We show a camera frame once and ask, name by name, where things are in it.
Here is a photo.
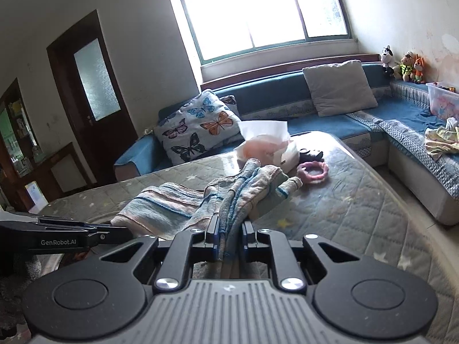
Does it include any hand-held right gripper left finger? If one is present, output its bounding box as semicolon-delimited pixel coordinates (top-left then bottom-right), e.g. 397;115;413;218
101;215;220;292

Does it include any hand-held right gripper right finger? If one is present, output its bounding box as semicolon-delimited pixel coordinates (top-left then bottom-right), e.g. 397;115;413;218
241;220;363;292

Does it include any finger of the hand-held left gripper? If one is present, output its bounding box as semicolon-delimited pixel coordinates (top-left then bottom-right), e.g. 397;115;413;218
88;226;134;248
38;217;116;230

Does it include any striped blue pink towel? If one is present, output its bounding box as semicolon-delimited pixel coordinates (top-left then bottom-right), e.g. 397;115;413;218
111;158;304;280

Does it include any leaning printed board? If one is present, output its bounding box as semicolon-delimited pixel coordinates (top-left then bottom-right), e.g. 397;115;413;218
25;181;47;210

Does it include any dark wooden cabinet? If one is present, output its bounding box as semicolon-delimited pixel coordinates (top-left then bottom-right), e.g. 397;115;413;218
0;78;85;212

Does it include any dark wooden door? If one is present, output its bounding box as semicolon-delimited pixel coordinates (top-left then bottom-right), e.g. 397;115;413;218
46;10;139;187

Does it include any grey quilted star table cover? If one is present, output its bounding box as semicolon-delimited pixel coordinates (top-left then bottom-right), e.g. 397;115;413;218
36;131;459;344

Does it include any pink tissue pack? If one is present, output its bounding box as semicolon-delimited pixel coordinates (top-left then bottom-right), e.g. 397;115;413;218
233;120;300;167

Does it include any small black object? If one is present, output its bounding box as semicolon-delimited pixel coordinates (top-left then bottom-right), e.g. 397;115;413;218
299;148;324;163

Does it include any butterfly print pillow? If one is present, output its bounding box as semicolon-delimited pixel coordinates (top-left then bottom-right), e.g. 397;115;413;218
153;89;244;165

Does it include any blue sofa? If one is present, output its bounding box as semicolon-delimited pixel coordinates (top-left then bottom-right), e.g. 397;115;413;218
114;55;459;224

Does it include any plain grey pillow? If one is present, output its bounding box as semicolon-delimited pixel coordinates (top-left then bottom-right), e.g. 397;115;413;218
302;60;379;117

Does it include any pale crumpled cloth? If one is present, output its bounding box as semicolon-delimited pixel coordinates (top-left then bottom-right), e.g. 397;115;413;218
425;116;459;161

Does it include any black white plush toy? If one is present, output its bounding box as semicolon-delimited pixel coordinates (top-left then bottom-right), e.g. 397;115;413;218
380;45;395;76

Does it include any green framed window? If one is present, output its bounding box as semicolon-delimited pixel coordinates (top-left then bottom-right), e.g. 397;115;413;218
172;0;359;63

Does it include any brown plush toy yellow vest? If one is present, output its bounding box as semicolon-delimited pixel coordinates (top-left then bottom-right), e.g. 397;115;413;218
392;52;415;81

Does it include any clear plastic storage box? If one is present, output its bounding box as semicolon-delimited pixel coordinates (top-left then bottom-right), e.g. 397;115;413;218
426;82;459;119

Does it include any orange fox plush toy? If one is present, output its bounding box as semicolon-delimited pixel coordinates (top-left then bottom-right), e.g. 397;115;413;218
412;54;427;84

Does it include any pink fluffy ring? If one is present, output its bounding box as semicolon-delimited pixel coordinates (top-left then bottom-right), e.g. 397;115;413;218
296;161;330;183

